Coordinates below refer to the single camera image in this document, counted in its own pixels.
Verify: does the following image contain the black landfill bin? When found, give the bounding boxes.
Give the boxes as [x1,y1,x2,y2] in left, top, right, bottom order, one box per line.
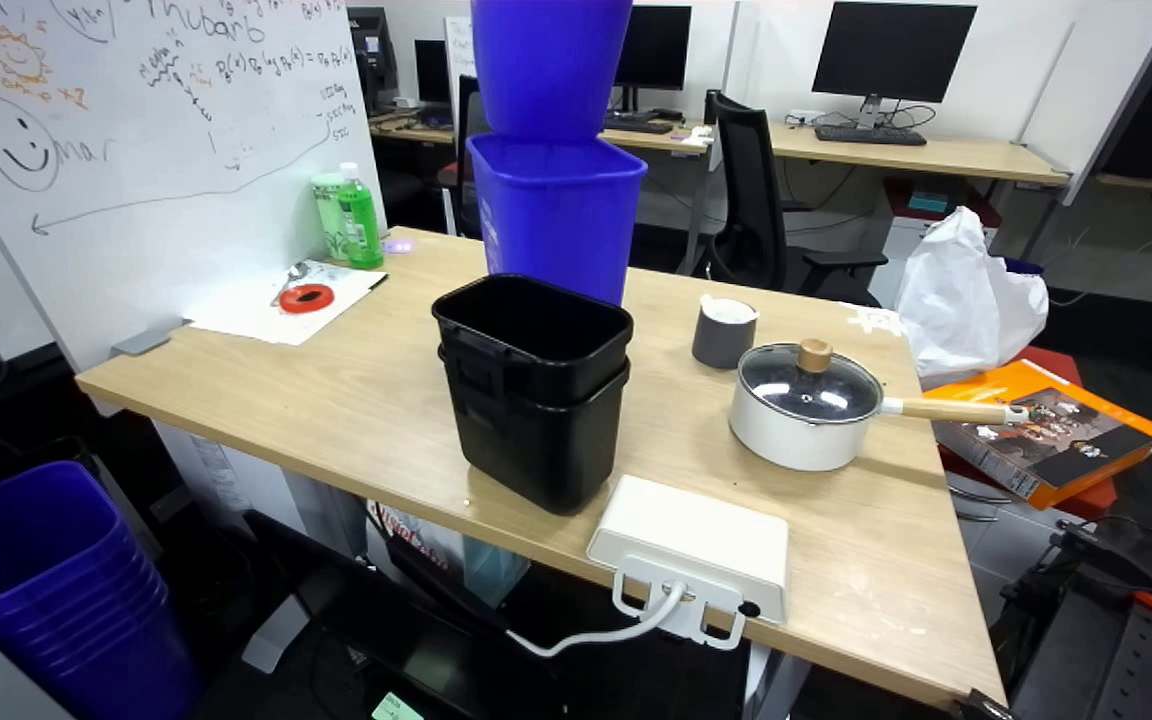
[434,277,634,516]

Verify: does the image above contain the black computer monitor right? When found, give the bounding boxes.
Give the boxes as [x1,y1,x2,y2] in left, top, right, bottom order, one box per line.
[812,0,978,126]

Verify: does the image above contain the stack of blue bins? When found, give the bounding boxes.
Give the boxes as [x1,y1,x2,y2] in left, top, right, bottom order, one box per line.
[0,460,201,720]

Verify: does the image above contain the white paper sheet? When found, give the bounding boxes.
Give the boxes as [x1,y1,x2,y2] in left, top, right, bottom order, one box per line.
[187,259,385,344]

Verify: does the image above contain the grey cup with white lid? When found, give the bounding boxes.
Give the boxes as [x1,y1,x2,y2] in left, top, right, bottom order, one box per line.
[693,296,755,369]

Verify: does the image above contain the black keyboard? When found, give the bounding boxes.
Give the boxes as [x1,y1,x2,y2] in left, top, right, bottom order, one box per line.
[812,123,930,146]

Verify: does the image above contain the white pot with glass lid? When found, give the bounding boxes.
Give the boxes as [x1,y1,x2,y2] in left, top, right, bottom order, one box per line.
[729,338,1028,473]

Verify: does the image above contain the green soap bottle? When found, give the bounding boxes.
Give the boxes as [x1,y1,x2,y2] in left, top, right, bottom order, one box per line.
[311,162,385,269]

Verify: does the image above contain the white plastic bag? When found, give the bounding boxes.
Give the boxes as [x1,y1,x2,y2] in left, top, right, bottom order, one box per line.
[871,206,1050,385]

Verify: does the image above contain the large left whiteboard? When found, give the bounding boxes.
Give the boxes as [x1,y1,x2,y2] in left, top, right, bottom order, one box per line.
[0,0,374,369]

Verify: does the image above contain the black mesh office chair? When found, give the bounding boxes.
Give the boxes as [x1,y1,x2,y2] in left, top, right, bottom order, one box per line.
[440,76,488,234]

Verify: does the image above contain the far black monitor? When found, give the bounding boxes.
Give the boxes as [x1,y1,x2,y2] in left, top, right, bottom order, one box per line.
[617,4,693,111]

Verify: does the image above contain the red tape roll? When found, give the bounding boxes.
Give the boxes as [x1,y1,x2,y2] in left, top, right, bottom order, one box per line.
[275,284,336,315]

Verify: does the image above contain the dark grey office chair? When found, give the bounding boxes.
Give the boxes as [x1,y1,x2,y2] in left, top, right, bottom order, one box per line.
[706,93,883,303]

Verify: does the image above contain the whiteboard eraser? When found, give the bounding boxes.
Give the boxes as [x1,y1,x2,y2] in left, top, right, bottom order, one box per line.
[113,315,187,357]

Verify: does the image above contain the white power cable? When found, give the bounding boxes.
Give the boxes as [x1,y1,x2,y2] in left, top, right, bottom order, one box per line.
[504,579,690,665]

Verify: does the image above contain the orange book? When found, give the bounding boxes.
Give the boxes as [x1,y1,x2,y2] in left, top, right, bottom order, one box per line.
[932,358,1152,509]

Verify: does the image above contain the blue recycling bin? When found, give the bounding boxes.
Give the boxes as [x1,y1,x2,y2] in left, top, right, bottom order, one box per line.
[473,0,634,140]
[469,137,647,303]

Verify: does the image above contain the wooden side desk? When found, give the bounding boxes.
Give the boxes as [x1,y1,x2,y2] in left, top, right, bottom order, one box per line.
[374,106,1074,193]

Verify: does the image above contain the white power box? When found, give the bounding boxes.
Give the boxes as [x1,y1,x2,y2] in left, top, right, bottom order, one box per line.
[587,476,793,652]

